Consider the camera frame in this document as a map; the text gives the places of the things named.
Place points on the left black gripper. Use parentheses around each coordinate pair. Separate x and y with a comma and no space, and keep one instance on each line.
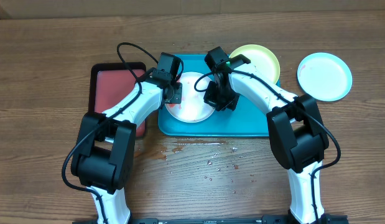
(178,87)

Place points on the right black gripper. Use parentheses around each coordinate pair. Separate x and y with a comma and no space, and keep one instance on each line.
(216,102)

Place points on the white plate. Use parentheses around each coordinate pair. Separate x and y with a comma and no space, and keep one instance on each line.
(192,109)

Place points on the yellow-green plate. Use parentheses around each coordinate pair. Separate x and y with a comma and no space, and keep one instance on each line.
(262,58)

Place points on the light blue plate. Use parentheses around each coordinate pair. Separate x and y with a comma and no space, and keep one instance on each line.
(324,76)

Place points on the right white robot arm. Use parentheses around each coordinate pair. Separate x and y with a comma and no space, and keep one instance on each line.
(297,135)

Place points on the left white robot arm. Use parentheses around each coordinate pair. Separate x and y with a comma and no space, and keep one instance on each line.
(102,157)

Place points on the teal plastic tray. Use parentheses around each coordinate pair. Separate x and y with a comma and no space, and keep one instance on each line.
(245,121)

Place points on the black tray with red liquid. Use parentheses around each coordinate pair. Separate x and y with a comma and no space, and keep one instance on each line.
(109,84)

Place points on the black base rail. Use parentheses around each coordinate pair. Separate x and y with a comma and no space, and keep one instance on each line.
(265,219)

